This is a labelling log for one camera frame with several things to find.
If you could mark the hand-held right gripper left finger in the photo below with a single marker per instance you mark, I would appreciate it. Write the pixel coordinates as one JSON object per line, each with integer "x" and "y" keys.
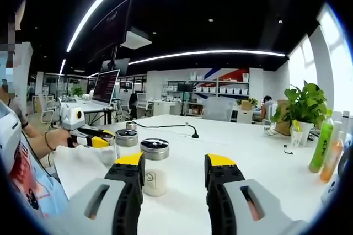
{"x": 80, "y": 224}

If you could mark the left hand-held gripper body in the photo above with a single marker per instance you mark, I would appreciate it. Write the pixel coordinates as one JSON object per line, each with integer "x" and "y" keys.
{"x": 71, "y": 117}

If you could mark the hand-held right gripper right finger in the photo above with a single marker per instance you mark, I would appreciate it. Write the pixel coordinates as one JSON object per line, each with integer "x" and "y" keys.
{"x": 275, "y": 218}

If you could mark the short seasoning bottle white contents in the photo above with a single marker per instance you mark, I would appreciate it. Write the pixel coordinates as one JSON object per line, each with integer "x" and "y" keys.
{"x": 108, "y": 155}

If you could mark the tall seasoning bottle brown contents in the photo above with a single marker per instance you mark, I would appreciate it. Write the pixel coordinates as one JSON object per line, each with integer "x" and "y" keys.
{"x": 127, "y": 138}

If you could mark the short seasoning bottle beige contents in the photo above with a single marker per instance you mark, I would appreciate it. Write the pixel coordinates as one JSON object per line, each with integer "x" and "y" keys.
{"x": 131, "y": 126}

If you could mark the tall seasoning bottle white contents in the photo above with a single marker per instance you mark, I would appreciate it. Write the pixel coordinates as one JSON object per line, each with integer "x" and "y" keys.
{"x": 155, "y": 182}

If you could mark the orange drink bottle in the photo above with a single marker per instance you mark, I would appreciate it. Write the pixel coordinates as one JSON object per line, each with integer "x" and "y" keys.
{"x": 331, "y": 166}

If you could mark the green drink bottle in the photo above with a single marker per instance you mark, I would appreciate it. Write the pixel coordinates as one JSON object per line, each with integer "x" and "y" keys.
{"x": 320, "y": 149}

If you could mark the white slim bottle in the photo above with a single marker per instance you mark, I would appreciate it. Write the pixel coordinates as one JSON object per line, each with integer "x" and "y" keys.
{"x": 345, "y": 124}

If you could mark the person's left hand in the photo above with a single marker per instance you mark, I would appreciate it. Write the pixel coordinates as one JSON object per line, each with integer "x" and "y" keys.
{"x": 60, "y": 139}

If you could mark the small green desk plant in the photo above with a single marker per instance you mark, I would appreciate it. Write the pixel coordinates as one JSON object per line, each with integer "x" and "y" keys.
{"x": 77, "y": 91}

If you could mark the white office chair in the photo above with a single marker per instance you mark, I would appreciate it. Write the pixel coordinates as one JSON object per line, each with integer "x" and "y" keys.
{"x": 144, "y": 104}
{"x": 45, "y": 108}
{"x": 273, "y": 111}

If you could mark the white laptop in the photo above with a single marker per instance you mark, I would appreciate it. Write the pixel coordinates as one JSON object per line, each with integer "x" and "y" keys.
{"x": 106, "y": 87}

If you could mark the short ceiling light strip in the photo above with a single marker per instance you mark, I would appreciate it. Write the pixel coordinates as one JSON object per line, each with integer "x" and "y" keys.
{"x": 63, "y": 66}

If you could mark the white chest-worn device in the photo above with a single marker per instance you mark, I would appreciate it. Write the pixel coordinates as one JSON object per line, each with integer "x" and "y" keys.
{"x": 8, "y": 138}

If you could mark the small black clip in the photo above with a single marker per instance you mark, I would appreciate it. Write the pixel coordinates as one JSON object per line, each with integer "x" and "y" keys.
{"x": 288, "y": 151}

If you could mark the small hanging monitor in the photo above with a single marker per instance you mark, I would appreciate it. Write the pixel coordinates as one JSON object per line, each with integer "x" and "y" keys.
{"x": 118, "y": 65}

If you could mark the white low cabinet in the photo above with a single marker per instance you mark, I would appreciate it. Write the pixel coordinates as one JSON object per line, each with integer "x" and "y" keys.
{"x": 164, "y": 108}
{"x": 245, "y": 117}

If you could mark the clear plastic cup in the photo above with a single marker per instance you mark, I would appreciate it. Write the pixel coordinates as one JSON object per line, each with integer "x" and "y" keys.
{"x": 296, "y": 138}

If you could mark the small striped object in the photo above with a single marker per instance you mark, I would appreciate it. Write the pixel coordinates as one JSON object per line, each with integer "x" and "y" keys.
{"x": 270, "y": 131}

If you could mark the brown paper bag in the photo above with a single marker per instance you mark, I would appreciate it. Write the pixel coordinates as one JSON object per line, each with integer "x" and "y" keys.
{"x": 282, "y": 120}

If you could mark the white ceiling air unit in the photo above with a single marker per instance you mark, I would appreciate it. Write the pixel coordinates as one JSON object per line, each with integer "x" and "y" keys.
{"x": 136, "y": 40}

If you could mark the black monitor on stand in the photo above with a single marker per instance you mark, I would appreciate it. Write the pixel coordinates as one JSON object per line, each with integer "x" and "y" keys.
{"x": 184, "y": 86}

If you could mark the large hanging dark monitor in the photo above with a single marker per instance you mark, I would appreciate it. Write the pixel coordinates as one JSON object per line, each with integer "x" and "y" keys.
{"x": 113, "y": 24}

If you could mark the long curved ceiling light strip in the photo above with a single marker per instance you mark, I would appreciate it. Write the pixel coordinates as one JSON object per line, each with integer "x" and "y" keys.
{"x": 93, "y": 6}

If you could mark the cardboard box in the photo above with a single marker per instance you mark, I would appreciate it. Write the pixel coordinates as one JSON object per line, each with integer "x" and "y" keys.
{"x": 246, "y": 105}

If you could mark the green potted plant white pot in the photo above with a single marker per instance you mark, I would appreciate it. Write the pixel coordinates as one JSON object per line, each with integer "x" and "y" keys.
{"x": 303, "y": 102}

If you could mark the small leafy plant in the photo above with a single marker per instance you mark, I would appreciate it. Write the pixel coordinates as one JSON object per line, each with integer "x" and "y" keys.
{"x": 253, "y": 101}

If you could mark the grey mesh office chair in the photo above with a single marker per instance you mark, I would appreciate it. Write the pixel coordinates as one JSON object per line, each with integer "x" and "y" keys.
{"x": 218, "y": 109}

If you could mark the row of white storage boxes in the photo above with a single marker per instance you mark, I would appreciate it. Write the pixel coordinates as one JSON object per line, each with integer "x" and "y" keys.
{"x": 220, "y": 90}

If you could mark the narrow window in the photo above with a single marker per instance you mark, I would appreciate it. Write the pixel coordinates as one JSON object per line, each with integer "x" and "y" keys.
{"x": 302, "y": 72}

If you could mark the large window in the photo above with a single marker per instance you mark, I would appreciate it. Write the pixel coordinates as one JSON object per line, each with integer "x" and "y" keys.
{"x": 342, "y": 80}

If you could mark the wall shelf unit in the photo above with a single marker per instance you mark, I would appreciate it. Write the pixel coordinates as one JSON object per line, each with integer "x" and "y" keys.
{"x": 209, "y": 82}

